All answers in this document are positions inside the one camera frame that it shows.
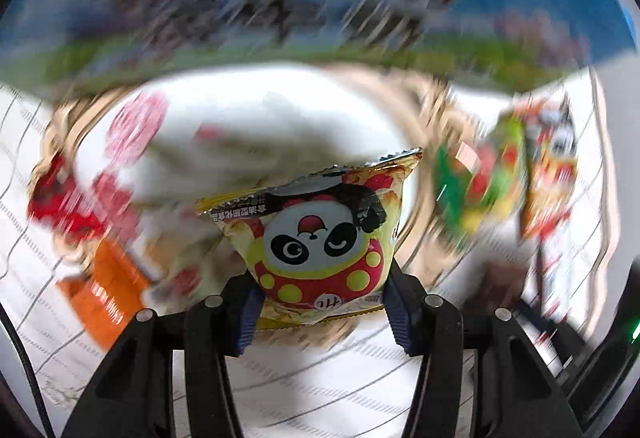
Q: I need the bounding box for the brown cardboard box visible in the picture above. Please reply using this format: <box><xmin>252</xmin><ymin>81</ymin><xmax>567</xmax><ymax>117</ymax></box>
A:
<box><xmin>1</xmin><ymin>0</ymin><xmax>639</xmax><ymax>101</ymax></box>

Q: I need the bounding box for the green red snack pack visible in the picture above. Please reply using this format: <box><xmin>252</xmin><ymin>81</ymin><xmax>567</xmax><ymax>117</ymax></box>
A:
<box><xmin>432</xmin><ymin>115</ymin><xmax>527</xmax><ymax>250</ymax></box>

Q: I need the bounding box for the black cable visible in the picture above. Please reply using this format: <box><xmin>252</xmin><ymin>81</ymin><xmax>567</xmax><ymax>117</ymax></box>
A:
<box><xmin>0</xmin><ymin>301</ymin><xmax>58</xmax><ymax>438</ymax></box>

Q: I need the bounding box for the orange panda snack pack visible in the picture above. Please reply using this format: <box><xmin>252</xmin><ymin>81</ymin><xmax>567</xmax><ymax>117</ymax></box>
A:
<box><xmin>515</xmin><ymin>98</ymin><xmax>577</xmax><ymax>239</ymax></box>

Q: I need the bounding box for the white floral quilted mat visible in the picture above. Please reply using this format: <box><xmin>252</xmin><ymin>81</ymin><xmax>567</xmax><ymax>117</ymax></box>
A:
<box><xmin>1</xmin><ymin>69</ymin><xmax>620</xmax><ymax>437</ymax></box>

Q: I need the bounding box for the red small snack pack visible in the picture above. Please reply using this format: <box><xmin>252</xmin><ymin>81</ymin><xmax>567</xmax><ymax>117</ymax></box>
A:
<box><xmin>27</xmin><ymin>153</ymin><xmax>106</xmax><ymax>243</ymax></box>

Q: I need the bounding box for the yellow panda snack pack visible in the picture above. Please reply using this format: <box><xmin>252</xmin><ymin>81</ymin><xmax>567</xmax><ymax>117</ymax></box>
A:
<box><xmin>195</xmin><ymin>149</ymin><xmax>422</xmax><ymax>327</ymax></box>

